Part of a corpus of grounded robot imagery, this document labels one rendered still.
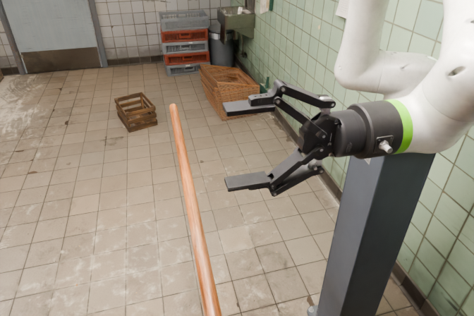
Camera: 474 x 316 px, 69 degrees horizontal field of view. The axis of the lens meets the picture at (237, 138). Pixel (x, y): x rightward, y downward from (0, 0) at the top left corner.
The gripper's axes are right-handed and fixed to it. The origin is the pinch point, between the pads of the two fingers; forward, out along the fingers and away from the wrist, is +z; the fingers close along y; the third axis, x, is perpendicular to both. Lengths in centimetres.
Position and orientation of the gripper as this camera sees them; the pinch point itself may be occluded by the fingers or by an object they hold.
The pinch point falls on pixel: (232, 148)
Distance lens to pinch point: 52.3
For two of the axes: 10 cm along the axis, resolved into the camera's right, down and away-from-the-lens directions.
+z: -9.7, 1.3, -2.0
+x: -2.4, -5.2, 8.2
